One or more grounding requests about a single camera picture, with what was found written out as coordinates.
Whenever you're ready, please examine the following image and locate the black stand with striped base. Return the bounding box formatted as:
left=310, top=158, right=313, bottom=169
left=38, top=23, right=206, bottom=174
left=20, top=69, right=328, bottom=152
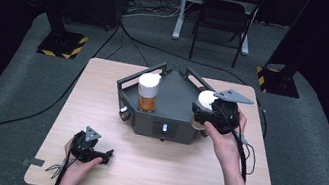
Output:
left=252, top=0, right=316, bottom=100
left=35, top=0, right=96, bottom=63

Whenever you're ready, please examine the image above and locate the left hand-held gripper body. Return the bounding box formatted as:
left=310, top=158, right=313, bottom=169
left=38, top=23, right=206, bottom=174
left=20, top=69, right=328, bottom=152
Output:
left=68, top=123, right=107, bottom=166

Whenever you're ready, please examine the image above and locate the black corner rack with knobs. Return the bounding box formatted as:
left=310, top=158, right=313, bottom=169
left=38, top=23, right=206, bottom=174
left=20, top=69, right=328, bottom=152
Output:
left=107, top=54, right=222, bottom=149

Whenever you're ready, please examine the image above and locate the person's right hand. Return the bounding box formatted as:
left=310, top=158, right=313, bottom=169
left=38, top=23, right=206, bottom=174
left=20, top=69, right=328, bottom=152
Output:
left=196, top=105, right=251, bottom=176

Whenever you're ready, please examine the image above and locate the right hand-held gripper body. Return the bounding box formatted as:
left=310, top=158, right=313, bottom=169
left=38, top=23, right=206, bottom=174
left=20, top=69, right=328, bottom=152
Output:
left=206, top=86, right=257, bottom=140

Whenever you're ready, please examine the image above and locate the white metal desk frame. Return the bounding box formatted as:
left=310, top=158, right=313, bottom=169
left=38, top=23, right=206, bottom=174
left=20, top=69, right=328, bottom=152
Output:
left=170, top=0, right=259, bottom=57

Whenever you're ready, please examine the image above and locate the grey tape strip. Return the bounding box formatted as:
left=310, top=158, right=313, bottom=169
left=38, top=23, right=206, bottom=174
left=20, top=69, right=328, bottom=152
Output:
left=21, top=156, right=46, bottom=169

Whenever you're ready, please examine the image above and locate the black folding chair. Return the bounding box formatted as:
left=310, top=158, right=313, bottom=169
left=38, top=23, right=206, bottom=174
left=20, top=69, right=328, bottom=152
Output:
left=187, top=0, right=260, bottom=71

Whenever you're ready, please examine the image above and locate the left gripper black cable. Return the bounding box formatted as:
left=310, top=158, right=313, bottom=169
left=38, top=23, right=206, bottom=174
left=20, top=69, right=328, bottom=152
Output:
left=42, top=147, right=76, bottom=185

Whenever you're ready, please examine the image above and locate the bundle of floor cables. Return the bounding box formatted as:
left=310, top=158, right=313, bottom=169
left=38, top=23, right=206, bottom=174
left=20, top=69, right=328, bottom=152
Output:
left=121, top=0, right=182, bottom=27

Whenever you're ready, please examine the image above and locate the white-lidded seasoning jar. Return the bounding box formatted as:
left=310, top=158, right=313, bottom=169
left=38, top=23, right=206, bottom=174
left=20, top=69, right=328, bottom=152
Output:
left=189, top=88, right=221, bottom=133
left=133, top=70, right=163, bottom=114

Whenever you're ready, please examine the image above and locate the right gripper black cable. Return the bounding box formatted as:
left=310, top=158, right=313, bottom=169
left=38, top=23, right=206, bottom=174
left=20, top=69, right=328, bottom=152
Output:
left=211, top=107, right=265, bottom=184

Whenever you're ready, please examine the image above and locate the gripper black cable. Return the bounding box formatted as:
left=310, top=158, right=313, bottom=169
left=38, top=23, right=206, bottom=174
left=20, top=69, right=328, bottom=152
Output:
left=42, top=147, right=76, bottom=185
left=211, top=107, right=265, bottom=184

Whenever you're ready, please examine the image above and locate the person's left hand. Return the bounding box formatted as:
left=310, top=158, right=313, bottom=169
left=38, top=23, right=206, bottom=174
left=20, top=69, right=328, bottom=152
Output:
left=59, top=137, right=107, bottom=183

